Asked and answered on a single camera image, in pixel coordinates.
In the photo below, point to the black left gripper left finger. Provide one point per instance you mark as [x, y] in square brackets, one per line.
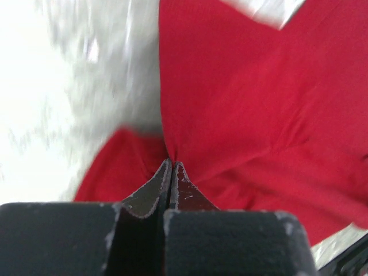
[95, 238]

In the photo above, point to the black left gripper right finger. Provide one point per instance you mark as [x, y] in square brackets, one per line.
[202, 240]

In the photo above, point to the red t shirt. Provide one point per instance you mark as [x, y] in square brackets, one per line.
[261, 119]

